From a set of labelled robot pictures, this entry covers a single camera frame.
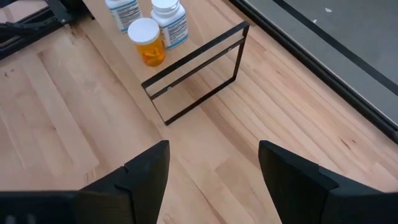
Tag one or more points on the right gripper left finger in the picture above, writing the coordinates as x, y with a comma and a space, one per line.
149, 180

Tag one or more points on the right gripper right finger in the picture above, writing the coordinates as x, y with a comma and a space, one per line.
295, 193

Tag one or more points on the orange pill bottle white cap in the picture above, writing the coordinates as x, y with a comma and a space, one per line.
146, 31

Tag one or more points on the white melatonin bottle blue label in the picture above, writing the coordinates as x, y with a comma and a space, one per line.
171, 28
124, 15

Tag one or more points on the wooden shelf with black legs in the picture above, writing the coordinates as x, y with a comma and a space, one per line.
199, 34

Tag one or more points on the black aluminium table frame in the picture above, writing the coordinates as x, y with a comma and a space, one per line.
311, 62

